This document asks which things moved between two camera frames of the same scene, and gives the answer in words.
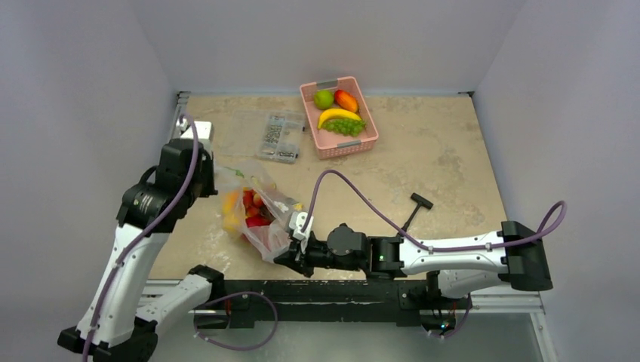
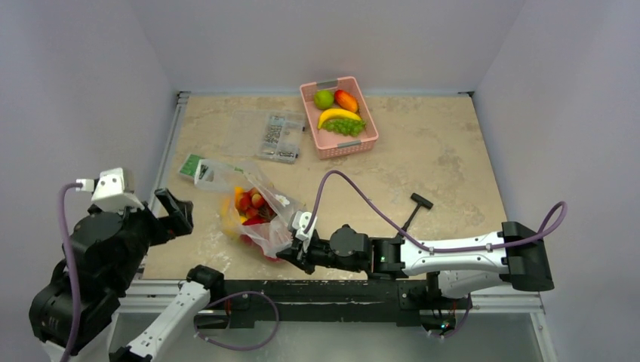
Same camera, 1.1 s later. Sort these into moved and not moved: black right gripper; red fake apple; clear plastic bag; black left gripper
Moved: black left gripper
Not moved: clear plastic bag; black right gripper; red fake apple
